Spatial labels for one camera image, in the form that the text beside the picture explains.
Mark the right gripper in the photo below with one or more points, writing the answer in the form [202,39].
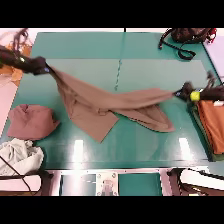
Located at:
[188,91]

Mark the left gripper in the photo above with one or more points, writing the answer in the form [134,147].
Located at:
[39,65]

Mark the grey-brown T-shirt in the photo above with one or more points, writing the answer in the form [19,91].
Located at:
[93,103]

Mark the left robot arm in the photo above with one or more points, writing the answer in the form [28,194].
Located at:
[13,59]

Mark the folded orange garment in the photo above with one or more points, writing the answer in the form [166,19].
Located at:
[213,126]

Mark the black bag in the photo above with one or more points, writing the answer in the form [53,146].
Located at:
[188,36]

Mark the pink-brown garment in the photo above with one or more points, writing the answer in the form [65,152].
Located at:
[31,121]

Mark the white garment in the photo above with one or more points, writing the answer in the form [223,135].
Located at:
[18,156]

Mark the silver frame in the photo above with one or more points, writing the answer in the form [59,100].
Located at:
[106,183]

